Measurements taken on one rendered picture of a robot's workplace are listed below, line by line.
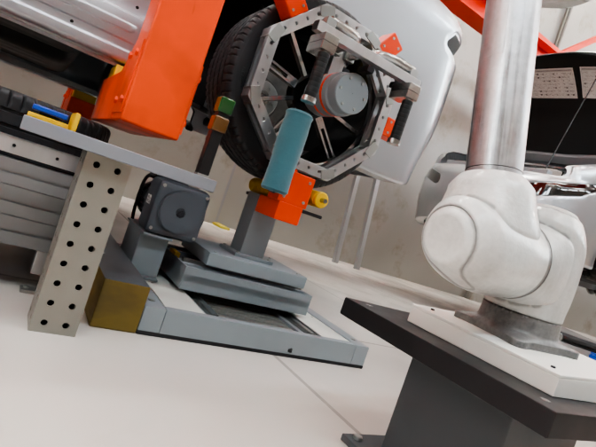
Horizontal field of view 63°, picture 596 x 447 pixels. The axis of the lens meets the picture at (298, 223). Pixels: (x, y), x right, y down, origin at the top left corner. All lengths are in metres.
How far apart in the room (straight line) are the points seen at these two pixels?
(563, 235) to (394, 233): 6.34
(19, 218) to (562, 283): 1.27
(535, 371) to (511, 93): 0.48
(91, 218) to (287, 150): 0.61
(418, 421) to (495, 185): 0.50
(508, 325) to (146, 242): 1.09
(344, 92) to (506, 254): 0.88
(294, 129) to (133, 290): 0.66
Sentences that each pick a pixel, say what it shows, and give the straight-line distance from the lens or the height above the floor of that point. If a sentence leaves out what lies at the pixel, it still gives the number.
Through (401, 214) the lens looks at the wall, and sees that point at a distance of 7.35.
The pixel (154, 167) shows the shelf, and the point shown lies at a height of 0.43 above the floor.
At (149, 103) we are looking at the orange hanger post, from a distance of 1.39.
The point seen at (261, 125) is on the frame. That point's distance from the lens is 1.59.
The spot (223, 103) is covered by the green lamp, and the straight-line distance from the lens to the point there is 1.28.
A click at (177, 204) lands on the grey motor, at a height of 0.34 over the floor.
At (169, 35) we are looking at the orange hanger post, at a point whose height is 0.77.
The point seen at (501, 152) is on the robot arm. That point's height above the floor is 0.66.
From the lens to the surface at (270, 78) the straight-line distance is 2.20.
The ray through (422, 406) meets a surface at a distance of 1.09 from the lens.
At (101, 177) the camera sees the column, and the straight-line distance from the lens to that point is 1.19.
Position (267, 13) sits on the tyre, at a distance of 1.73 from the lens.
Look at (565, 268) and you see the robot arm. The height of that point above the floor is 0.51.
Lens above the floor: 0.44
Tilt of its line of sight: 1 degrees down
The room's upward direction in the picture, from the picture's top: 19 degrees clockwise
